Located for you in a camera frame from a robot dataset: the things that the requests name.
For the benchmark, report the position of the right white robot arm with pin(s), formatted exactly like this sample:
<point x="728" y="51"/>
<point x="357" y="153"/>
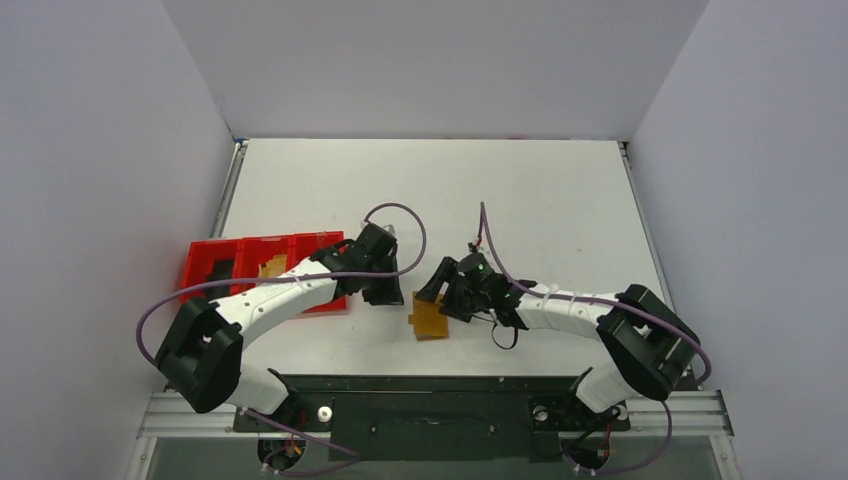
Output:
<point x="649" y="346"/>

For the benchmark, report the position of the aluminium rail frame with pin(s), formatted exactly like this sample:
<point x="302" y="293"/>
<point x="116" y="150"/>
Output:
<point x="694" y="414"/>

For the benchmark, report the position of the gold black card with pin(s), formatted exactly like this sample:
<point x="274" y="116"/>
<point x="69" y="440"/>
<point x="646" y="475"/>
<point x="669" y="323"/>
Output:
<point x="274" y="267"/>

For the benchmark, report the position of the yellow leather card holder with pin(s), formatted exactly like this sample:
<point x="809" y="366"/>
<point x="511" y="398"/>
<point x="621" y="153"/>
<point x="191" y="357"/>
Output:
<point x="426" y="320"/>

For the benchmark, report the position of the red plastic tray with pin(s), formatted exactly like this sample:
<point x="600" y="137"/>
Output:
<point x="251" y="257"/>

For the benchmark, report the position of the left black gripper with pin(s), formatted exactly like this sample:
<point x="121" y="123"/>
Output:
<point x="389" y="296"/>

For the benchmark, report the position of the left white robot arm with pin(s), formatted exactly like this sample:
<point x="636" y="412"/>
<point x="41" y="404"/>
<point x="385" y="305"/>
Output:
<point x="201" y="354"/>

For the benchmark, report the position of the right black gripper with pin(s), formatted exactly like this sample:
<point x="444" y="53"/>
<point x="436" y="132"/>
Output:
<point x="452" y="291"/>

